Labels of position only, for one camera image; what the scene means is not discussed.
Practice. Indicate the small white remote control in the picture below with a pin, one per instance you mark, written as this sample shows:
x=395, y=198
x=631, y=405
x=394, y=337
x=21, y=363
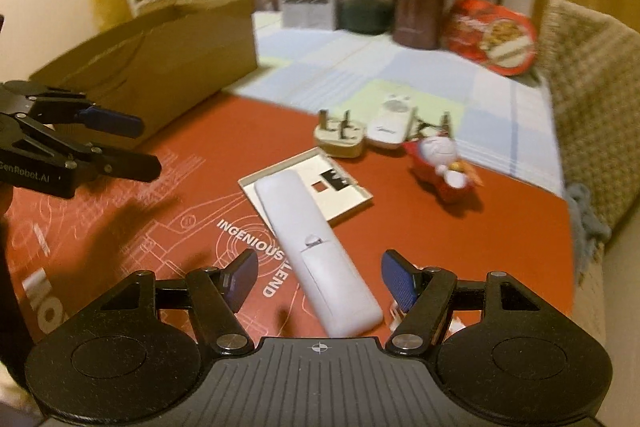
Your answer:
x=390, y=126

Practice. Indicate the beige three-pin plug adapter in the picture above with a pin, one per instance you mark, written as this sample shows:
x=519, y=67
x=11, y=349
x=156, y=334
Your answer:
x=340, y=137

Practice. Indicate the brown thermos flask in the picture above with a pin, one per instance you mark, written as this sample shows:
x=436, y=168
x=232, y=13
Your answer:
x=418, y=23

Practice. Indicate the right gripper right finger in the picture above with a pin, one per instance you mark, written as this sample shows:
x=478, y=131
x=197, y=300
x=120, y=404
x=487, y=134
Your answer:
x=424, y=296

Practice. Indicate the red Doraemon plush toy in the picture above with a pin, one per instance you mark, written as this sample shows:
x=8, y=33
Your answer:
x=436, y=161

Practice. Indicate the brown cardboard box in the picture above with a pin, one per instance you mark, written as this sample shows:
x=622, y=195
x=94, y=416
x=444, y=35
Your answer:
x=159, y=65

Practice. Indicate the beige quilted chair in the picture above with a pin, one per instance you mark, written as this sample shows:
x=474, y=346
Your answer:
x=589, y=63

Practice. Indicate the red instant meal package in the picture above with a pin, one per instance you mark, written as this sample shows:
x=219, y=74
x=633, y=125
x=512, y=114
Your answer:
x=491, y=36

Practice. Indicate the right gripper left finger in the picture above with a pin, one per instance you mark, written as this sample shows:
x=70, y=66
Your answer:
x=216, y=295

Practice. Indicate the pastel checked tablecloth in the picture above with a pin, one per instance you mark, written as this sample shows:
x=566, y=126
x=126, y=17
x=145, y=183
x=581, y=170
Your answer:
x=499, y=123

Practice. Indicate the grey blue blanket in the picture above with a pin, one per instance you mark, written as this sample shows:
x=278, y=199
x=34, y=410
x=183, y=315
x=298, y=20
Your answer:
x=588, y=231

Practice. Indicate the white wall plate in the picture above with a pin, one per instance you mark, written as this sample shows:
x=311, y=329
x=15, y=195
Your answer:
x=335, y=191

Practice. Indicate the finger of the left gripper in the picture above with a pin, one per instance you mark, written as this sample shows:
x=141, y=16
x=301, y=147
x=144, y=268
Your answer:
x=119, y=163
x=98, y=118

